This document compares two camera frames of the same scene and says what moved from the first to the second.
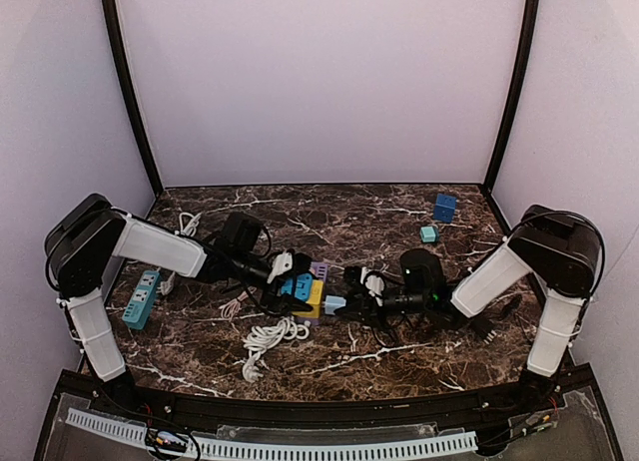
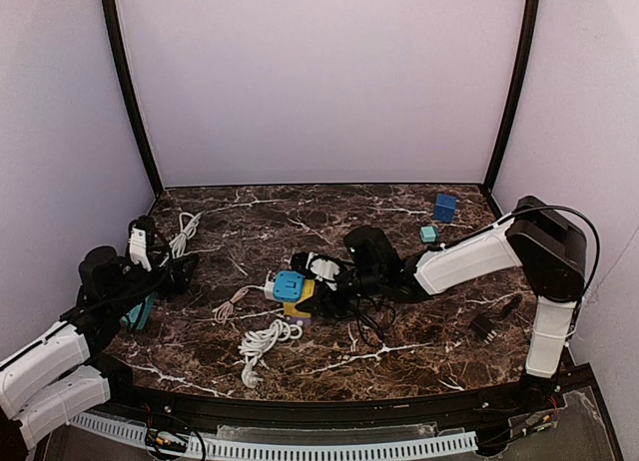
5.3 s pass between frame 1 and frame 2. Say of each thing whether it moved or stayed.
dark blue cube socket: stayed
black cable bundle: moved
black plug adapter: stayed
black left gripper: moved
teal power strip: stayed
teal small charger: stayed
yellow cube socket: moved
